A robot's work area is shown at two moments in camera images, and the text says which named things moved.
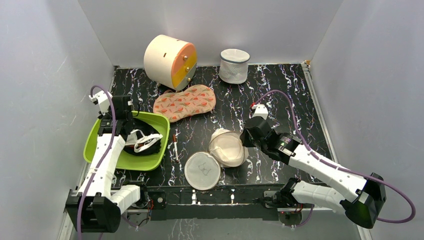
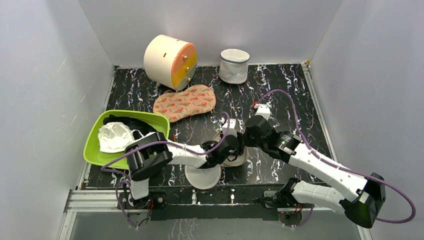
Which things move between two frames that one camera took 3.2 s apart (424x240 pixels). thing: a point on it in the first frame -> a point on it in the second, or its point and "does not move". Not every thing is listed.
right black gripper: (248, 135) does not move
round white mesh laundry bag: (203, 169) does not move
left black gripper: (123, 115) -> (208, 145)
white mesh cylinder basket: (233, 67) does not move
